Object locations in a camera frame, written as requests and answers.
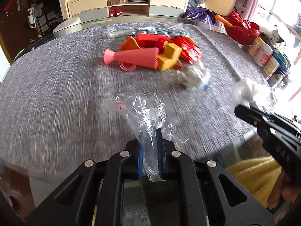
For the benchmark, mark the clear plastic bag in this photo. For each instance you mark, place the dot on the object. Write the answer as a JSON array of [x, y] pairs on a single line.
[[144, 113]]

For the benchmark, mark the pink ribbed cone toy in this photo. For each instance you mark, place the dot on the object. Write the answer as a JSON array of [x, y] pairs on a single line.
[[129, 59]]

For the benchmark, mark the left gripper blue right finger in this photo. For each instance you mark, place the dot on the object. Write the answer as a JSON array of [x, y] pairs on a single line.
[[160, 152]]

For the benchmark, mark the purple bag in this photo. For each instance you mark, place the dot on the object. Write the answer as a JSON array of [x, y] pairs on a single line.
[[200, 14]]

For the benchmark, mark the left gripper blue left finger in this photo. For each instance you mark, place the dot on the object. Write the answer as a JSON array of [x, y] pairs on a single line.
[[140, 161]]

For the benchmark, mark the red plastic basket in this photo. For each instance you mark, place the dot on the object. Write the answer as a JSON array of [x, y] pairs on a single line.
[[242, 31]]

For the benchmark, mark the red rectangular block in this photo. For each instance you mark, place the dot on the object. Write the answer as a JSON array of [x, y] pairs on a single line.
[[149, 40]]

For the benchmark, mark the right hand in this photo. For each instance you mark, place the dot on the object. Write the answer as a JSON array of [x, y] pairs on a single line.
[[288, 193]]

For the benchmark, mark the yellow towel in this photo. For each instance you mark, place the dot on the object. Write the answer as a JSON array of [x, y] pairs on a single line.
[[257, 176]]

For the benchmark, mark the red crumpled snack wrapper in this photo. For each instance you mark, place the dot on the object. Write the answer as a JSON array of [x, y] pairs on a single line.
[[190, 51]]

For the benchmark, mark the orange plastic scoop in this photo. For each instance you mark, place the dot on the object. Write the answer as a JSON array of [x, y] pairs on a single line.
[[129, 44]]

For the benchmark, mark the white round stool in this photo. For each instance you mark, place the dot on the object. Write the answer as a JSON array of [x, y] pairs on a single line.
[[67, 27]]

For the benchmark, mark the blue white small tube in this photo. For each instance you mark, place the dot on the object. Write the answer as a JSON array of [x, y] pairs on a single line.
[[205, 77]]

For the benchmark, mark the white plastic tube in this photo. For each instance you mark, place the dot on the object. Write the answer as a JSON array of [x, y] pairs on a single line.
[[120, 33]]

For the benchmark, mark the yellow L-shaped block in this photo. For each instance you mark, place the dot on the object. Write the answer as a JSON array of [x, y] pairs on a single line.
[[170, 57]]

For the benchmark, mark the white plastic bag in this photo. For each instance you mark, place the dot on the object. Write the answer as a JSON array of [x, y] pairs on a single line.
[[246, 92]]

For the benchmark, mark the silver foil wrapper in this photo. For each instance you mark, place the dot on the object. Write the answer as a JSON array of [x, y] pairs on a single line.
[[172, 31]]

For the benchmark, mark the grey woven table cloth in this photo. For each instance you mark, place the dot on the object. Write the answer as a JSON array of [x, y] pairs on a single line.
[[53, 114]]

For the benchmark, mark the beige tv cabinet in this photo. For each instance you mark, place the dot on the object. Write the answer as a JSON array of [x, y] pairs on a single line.
[[90, 10]]

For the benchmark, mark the red toy car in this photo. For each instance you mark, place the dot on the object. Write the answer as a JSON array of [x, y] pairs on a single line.
[[115, 12]]

